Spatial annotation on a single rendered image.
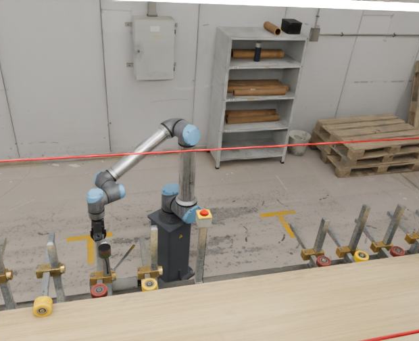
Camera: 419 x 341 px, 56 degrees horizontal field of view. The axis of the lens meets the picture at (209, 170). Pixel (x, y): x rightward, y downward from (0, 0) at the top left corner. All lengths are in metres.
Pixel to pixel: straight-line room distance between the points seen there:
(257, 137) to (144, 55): 1.90
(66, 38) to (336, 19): 3.02
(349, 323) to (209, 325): 0.69
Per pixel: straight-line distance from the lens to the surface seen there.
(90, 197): 2.24
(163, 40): 4.19
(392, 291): 2.42
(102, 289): 2.13
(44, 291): 2.11
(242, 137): 5.15
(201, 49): 4.55
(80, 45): 4.39
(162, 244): 3.05
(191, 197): 2.66
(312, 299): 2.20
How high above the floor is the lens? 2.50
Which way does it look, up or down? 32 degrees down
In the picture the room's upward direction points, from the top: 5 degrees clockwise
